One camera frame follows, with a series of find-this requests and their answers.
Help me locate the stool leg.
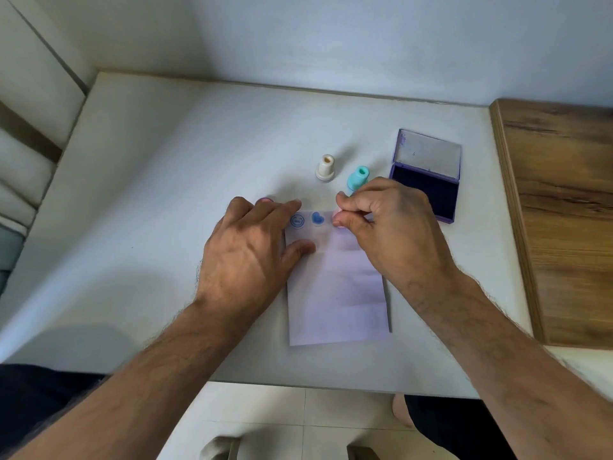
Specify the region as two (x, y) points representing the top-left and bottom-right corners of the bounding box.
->
(200, 436), (241, 460)

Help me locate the person's right forearm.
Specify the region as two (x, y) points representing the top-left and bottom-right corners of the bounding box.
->
(407, 274), (613, 460)

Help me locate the person's right leg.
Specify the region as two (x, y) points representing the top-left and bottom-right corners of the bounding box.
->
(392, 394), (519, 460)

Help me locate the person's left leg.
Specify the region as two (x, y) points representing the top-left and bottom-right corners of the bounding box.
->
(0, 363), (109, 460)

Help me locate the person's left hand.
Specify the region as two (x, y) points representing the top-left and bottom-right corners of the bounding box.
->
(193, 196), (317, 326)

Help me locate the beige cushioned sofa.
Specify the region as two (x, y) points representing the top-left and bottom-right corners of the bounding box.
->
(0, 0), (98, 295)

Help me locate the cream stamp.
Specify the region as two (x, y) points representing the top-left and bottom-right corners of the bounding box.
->
(315, 154), (336, 183)

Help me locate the person's leg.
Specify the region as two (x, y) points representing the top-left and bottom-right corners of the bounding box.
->
(0, 363), (109, 460)
(392, 394), (519, 460)

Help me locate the person's left forearm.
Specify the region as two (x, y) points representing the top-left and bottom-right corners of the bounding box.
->
(9, 297), (251, 460)

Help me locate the person's right hand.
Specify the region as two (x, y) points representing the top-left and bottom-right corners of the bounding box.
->
(335, 176), (464, 296)

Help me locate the white paper sheet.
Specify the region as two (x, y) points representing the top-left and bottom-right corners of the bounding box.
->
(284, 210), (392, 347)

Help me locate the teal stamp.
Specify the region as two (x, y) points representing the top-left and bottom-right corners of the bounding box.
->
(346, 167), (371, 195)

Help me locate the purple ink pad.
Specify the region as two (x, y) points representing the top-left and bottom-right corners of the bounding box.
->
(388, 128), (463, 225)

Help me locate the wooden board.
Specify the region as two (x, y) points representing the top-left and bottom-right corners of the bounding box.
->
(489, 98), (613, 350)

